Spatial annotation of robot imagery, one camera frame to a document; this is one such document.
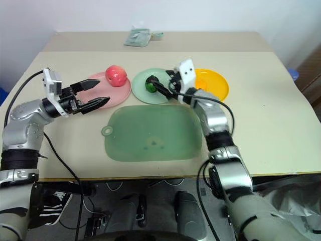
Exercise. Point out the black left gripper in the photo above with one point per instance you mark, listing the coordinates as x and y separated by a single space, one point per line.
68 98

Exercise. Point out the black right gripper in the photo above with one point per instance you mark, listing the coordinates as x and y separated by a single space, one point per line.
175 81

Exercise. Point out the small green vegetable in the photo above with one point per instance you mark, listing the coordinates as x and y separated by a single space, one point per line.
150 88

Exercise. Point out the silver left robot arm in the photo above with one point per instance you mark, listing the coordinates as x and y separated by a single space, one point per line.
22 113

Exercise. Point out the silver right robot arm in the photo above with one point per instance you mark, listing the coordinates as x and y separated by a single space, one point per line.
215 118

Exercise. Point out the light green plate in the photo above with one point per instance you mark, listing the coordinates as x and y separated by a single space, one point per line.
140 86

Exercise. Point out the pink plate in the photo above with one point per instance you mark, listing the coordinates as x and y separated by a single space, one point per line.
120 96

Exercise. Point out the yellow plate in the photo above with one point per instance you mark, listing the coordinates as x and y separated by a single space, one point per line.
215 85

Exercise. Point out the red apple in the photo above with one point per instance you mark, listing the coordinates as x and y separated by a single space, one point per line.
116 76

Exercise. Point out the green cutting board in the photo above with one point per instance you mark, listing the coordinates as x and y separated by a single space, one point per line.
150 130

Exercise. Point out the green cloth pouch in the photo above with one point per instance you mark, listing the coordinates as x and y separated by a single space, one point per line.
136 37

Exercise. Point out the blue bin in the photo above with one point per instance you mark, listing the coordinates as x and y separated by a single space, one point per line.
2 95

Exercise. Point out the black white striped sneaker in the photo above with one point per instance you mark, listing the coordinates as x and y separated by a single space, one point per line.
54 204

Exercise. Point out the dark grey rounded robot leg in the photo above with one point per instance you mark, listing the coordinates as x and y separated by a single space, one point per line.
190 213
123 213

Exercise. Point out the black power adapter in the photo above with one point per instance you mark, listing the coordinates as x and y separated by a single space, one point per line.
95 224

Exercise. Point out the brown wooden furniture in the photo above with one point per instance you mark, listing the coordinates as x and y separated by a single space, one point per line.
313 75

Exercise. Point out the crumpled clear plastic sheet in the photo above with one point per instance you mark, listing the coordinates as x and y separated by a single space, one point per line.
296 200

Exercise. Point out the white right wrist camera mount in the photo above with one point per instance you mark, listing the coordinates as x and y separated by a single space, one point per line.
187 71

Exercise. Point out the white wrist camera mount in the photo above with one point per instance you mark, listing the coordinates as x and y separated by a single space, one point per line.
52 82
187 71

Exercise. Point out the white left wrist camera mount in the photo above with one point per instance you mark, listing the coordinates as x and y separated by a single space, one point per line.
52 82

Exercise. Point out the black under-table bracket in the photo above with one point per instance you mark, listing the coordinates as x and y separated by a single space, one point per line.
62 189

